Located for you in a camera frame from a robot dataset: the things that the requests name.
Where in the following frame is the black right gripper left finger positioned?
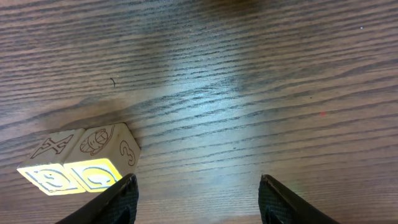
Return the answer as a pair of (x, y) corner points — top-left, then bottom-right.
(57, 174), (139, 224)

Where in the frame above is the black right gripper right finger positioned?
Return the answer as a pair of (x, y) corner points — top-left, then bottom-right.
(258, 174), (338, 224)

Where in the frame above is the yellow wooden block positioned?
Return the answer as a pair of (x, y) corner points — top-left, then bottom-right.
(63, 123), (141, 192)

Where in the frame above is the red W wooden block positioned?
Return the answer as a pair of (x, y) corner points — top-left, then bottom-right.
(17, 128), (86, 195)

